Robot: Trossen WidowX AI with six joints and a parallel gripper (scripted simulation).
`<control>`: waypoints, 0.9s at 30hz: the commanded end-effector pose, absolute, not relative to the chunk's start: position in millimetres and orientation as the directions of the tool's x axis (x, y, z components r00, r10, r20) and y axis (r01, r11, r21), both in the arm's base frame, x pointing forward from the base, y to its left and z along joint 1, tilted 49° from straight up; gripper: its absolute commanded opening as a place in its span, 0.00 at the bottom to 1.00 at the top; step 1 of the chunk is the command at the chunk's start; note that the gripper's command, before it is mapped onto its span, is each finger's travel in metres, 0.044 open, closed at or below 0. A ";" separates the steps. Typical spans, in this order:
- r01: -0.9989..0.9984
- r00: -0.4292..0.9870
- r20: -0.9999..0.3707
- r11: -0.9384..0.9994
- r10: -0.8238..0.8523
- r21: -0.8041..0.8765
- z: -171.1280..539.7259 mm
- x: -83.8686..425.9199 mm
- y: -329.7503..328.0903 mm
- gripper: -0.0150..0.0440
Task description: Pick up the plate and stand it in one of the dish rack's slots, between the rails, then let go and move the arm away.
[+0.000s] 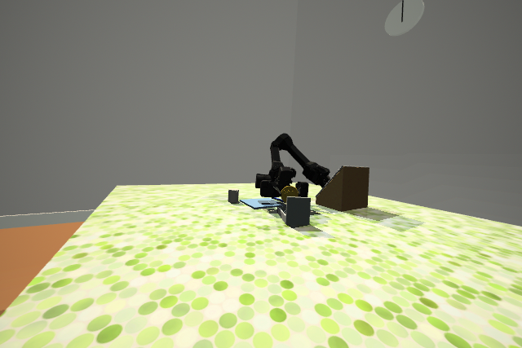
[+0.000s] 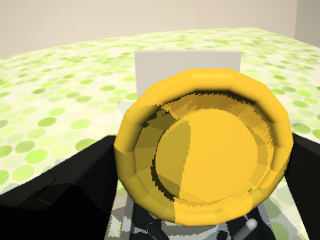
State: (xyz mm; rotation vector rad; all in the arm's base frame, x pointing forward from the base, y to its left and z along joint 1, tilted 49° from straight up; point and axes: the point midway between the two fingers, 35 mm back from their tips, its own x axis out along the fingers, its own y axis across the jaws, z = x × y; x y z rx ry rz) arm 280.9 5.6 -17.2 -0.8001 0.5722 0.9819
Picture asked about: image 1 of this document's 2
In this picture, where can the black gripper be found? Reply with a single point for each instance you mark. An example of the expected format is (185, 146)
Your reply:
(273, 189)

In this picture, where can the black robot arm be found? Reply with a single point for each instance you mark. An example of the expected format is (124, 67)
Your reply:
(319, 175)

